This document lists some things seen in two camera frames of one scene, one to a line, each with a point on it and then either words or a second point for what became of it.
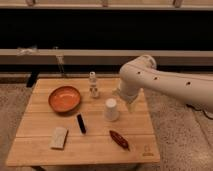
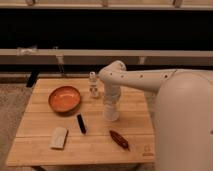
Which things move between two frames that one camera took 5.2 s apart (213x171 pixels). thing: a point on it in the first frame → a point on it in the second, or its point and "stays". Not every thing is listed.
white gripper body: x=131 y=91 → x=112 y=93
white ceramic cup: x=111 y=111 stays
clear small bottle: x=93 y=88 stays
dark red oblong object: x=121 y=141 stays
